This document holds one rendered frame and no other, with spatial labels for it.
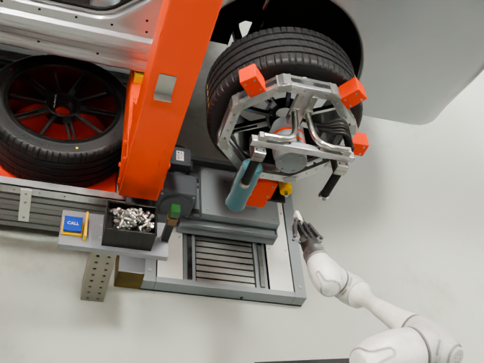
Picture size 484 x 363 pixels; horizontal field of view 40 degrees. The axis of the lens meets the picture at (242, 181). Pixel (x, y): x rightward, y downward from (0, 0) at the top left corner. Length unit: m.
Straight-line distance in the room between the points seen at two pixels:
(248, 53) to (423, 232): 1.80
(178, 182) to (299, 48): 0.83
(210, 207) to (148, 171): 0.66
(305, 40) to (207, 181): 0.96
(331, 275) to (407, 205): 1.80
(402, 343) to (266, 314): 1.41
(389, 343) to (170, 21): 1.16
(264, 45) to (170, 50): 0.58
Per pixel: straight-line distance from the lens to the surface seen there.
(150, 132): 2.44
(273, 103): 2.73
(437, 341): 1.96
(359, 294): 2.43
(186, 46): 2.18
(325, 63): 2.62
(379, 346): 1.86
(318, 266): 2.37
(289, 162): 2.62
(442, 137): 4.74
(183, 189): 2.96
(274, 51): 2.62
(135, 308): 3.04
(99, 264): 2.79
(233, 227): 3.25
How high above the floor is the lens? 2.59
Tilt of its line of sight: 45 degrees down
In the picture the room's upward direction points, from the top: 25 degrees clockwise
